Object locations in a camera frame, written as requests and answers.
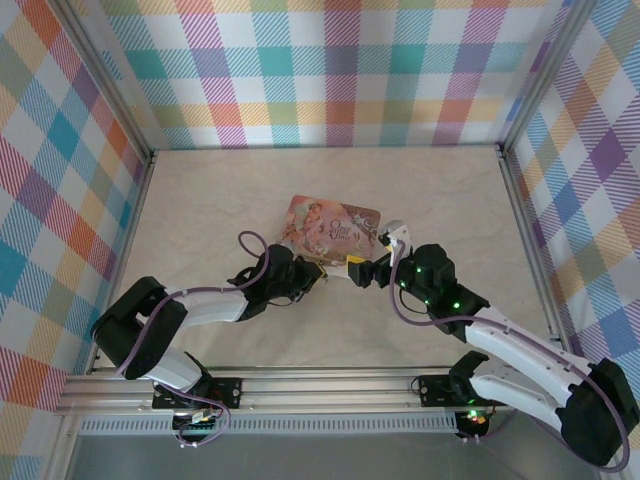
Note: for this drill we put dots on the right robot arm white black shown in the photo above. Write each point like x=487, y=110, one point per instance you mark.
x=520, y=345

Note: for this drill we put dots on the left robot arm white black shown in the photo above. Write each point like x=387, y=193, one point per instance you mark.
x=215, y=307

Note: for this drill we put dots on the pink fairy print tin box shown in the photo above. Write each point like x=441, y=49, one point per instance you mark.
x=330, y=225

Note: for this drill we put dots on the controller board red light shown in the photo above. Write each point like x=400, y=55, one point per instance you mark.
x=475, y=419

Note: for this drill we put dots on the controller board green connector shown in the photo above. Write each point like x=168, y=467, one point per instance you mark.
x=197, y=424

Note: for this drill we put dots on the aluminium side rail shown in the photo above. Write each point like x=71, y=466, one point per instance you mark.
x=522, y=225
x=137, y=210

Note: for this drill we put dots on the long aluminium base rail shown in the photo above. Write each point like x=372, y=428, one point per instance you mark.
x=325, y=387

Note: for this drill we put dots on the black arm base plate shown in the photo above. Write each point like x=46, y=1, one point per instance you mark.
x=227, y=392
x=432, y=391

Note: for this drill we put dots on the aluminium frame post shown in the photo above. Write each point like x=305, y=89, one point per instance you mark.
x=107, y=75
x=545, y=75

